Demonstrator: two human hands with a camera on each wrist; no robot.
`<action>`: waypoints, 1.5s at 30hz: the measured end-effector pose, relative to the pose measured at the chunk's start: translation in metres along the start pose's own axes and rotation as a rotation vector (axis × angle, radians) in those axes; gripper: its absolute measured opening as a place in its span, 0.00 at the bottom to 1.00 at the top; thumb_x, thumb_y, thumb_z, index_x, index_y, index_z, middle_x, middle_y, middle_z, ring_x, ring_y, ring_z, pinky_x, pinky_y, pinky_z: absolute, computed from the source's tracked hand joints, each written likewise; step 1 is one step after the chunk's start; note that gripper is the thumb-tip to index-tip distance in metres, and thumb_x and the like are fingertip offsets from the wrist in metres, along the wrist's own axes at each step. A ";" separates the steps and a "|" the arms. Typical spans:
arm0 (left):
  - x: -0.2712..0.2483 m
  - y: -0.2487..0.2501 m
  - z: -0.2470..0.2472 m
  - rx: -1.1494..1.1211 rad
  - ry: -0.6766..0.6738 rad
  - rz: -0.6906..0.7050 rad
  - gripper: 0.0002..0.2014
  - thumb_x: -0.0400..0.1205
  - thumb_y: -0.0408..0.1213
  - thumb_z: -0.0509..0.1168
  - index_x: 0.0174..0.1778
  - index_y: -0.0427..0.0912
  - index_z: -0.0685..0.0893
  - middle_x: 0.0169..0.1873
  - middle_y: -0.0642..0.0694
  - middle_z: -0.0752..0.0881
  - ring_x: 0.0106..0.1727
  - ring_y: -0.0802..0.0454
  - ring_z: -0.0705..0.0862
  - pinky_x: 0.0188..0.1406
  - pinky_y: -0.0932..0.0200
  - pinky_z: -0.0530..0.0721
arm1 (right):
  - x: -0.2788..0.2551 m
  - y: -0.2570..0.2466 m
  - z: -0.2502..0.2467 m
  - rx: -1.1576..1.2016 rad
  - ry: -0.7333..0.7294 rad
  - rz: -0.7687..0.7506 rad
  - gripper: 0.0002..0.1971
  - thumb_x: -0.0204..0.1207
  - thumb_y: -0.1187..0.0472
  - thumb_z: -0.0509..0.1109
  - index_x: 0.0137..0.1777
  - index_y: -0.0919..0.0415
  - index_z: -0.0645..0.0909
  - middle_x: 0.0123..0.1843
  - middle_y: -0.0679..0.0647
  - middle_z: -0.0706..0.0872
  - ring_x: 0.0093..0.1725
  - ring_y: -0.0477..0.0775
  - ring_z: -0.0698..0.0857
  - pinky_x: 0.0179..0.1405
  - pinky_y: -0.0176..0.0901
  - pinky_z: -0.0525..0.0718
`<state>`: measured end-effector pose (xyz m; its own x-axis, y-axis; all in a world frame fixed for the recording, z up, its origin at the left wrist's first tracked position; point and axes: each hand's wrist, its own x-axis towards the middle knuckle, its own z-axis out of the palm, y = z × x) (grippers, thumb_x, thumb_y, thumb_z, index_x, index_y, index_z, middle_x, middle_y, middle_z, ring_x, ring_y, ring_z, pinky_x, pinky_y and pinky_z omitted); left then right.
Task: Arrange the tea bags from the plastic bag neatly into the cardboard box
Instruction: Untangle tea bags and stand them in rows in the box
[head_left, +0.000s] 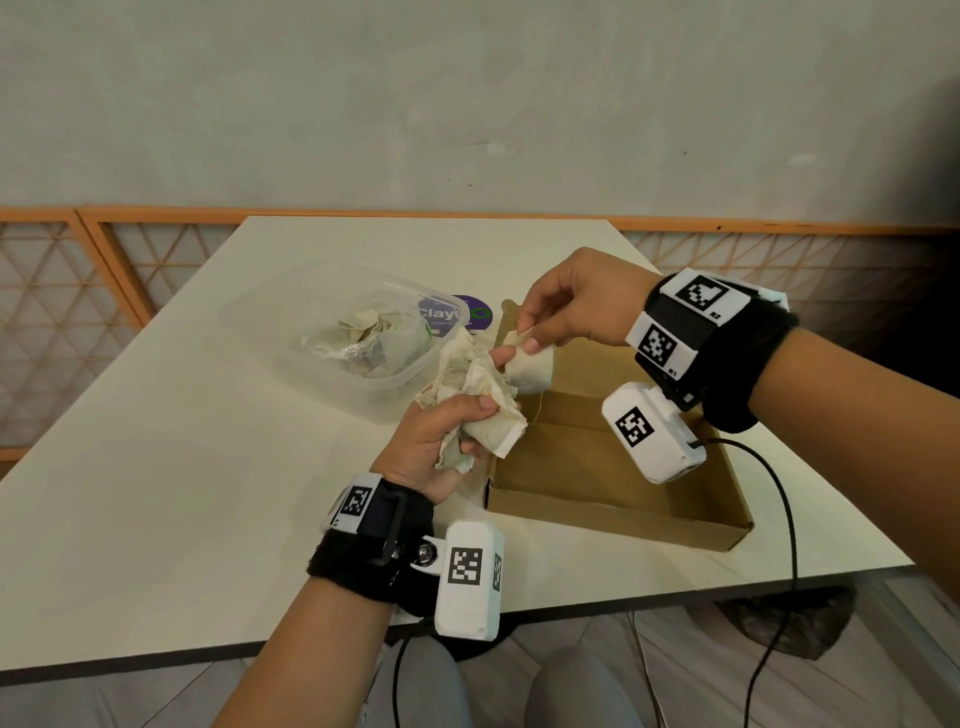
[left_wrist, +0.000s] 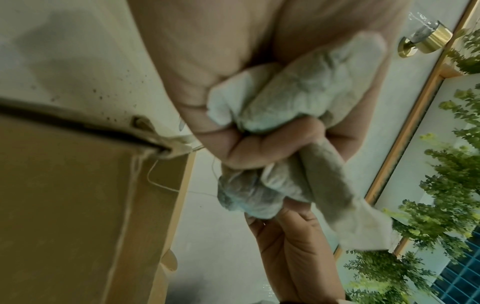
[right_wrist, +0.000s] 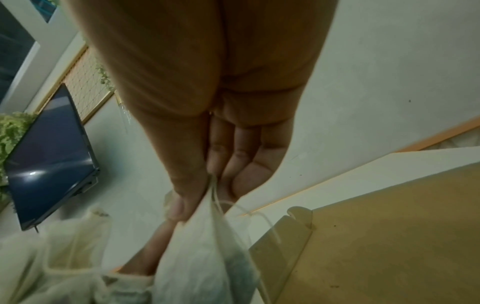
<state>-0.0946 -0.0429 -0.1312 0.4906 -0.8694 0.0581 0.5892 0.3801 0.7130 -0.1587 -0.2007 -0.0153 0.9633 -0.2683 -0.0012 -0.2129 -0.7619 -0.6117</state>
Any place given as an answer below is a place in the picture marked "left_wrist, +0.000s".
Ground person's right hand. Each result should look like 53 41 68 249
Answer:
243 204 349 304

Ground person's left hand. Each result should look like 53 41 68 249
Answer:
126 0 410 170

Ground green fern plants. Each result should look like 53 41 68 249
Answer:
342 28 480 304

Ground blue grid window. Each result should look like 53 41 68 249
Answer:
430 233 480 304

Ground brass wall lamp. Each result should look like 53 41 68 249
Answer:
396 11 455 59

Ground brown paper box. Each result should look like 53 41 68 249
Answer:
0 112 198 304

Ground bunch of tea bags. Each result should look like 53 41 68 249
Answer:
205 30 399 253

